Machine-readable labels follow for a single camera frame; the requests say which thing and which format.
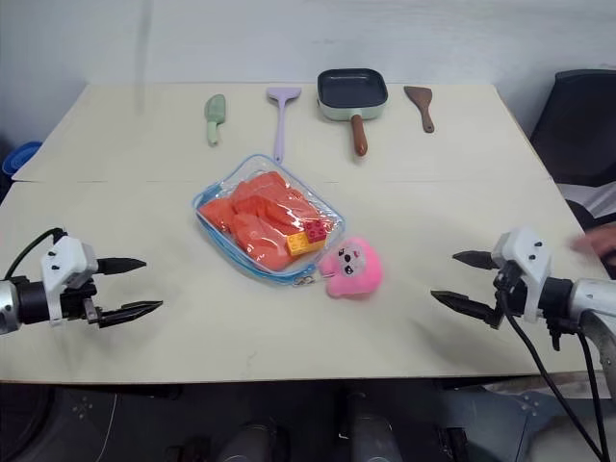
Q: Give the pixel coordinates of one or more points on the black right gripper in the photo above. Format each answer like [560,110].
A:
[511,289]

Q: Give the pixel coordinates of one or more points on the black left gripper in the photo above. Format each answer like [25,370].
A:
[77,300]

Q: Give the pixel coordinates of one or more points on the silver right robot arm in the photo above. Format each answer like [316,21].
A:
[584,298]

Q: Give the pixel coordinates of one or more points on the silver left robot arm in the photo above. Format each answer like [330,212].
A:
[19,298]

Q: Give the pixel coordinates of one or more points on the clear pouch with orange blocks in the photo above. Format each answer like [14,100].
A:
[226,192]

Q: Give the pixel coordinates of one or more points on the orange cloth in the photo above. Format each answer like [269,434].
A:
[260,216]

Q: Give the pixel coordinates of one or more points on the person's bare hand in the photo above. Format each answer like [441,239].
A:
[589,243]

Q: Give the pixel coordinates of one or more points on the pink plush toy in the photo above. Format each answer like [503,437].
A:
[353,269]

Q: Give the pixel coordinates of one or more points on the person in white shirt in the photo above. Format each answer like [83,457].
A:
[597,199]

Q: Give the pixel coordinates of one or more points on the red toy brick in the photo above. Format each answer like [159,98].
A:
[315,229]

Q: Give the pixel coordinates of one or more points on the blue plastic basin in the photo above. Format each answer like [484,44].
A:
[19,159]

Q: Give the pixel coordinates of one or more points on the yellow toy brick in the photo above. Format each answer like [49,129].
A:
[300,244]

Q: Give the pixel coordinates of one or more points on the dark rounded shape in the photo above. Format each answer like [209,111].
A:
[255,445]
[373,433]

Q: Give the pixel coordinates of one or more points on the black chair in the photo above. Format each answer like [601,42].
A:
[577,125]

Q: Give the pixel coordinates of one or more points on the brown wooden spatula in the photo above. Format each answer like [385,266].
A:
[418,96]

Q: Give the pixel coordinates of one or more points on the green toy knife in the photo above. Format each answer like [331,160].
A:
[214,113]

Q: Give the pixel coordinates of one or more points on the green square frying pan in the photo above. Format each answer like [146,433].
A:
[351,89]

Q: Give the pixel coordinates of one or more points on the purple silicone spatula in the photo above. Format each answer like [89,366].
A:
[284,96]

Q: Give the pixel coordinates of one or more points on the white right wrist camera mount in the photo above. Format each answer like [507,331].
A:
[527,255]

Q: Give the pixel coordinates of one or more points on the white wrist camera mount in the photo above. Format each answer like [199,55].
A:
[527,255]
[65,255]

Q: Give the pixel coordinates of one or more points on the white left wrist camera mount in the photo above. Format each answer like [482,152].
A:
[65,255]

